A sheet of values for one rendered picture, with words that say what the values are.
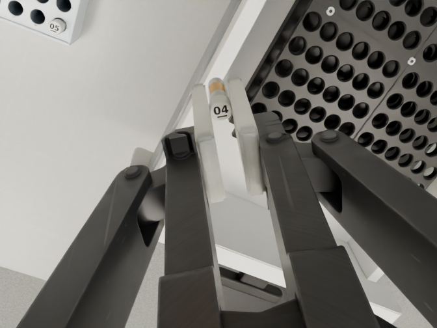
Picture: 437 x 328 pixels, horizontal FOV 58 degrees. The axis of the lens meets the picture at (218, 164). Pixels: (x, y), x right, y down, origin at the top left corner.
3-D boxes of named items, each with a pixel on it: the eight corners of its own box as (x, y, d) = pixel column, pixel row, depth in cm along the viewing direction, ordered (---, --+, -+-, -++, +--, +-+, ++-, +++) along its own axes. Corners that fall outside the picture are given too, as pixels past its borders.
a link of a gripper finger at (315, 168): (265, 168, 14) (352, 153, 14) (249, 114, 18) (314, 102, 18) (270, 203, 14) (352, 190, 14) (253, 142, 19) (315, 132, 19)
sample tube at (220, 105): (227, 92, 25) (234, 120, 21) (208, 95, 25) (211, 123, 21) (224, 73, 25) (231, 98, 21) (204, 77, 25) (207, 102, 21)
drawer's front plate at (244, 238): (352, 251, 48) (393, 327, 38) (129, 158, 40) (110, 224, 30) (361, 241, 47) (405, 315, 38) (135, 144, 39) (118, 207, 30)
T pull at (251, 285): (276, 295, 40) (278, 306, 38) (209, 272, 38) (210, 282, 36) (295, 271, 38) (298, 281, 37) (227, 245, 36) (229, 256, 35)
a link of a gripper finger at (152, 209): (209, 215, 14) (129, 230, 14) (202, 152, 19) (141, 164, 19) (201, 180, 14) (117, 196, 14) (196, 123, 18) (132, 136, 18)
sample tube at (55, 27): (73, 28, 39) (60, 37, 35) (60, 23, 39) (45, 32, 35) (76, 15, 38) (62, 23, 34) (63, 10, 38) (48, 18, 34)
